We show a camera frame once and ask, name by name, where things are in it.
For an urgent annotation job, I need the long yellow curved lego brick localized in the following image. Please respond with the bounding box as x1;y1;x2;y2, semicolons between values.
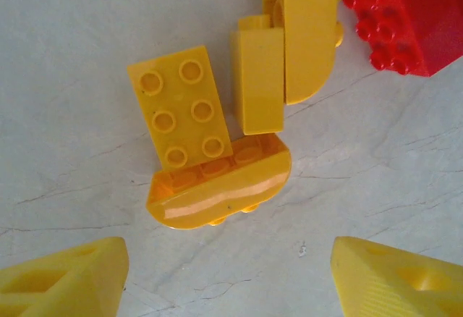
281;0;347;106

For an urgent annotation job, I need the yellow six-stud lego plate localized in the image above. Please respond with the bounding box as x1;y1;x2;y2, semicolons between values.
126;44;234;172

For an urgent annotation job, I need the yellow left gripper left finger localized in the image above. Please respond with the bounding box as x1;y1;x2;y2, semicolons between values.
0;237;130;317

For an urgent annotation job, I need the yellow rectangular lego brick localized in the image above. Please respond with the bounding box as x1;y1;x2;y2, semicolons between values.
230;29;286;136

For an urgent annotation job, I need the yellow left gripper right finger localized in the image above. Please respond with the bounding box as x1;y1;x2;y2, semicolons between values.
330;236;463;317

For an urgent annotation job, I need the red lego brick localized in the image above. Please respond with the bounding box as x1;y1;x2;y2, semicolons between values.
341;0;463;78

